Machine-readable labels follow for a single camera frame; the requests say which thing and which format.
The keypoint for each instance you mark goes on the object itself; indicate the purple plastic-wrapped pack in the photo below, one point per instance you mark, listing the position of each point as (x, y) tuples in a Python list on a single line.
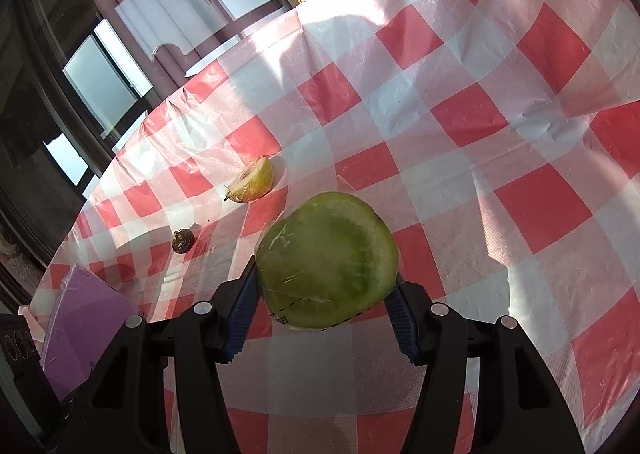
[(80, 329)]

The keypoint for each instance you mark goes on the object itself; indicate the film-wrapped pear half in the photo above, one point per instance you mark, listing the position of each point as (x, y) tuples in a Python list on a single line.
[(252, 180)]

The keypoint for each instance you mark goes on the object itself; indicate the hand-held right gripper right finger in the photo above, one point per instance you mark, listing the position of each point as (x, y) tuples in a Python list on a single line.
[(400, 324)]

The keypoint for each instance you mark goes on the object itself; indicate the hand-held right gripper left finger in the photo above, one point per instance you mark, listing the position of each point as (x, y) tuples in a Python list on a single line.
[(245, 314)]

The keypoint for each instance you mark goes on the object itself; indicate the film-wrapped green melon half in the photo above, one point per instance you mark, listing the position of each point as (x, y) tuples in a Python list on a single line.
[(325, 259)]

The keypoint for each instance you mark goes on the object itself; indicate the window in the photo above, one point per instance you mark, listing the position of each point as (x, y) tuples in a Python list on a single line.
[(100, 79)]

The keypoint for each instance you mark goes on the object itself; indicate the red white checkered tablecloth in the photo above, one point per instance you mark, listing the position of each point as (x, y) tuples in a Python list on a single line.
[(450, 109)]

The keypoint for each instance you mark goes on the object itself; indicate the dark shrivelled fruit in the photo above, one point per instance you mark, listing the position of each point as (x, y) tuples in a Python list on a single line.
[(181, 240)]

